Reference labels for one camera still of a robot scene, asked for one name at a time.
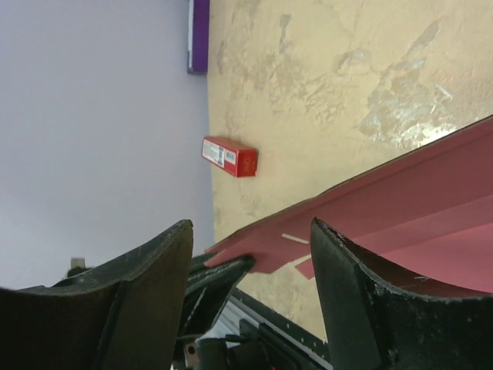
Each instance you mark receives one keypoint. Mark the red rectangular carton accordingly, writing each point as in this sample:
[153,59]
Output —
[233,157]

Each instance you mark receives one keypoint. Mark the pink paper box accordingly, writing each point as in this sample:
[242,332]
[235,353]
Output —
[429,211]

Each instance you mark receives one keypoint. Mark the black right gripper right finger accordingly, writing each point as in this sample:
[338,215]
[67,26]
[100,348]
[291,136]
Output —
[380,315]

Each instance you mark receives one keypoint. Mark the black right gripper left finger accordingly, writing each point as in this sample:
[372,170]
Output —
[123,314]

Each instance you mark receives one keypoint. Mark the purple rectangular carton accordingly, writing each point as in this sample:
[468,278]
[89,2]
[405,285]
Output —
[198,36]

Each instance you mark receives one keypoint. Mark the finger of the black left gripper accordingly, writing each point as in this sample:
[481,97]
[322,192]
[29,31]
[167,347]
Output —
[207,291]

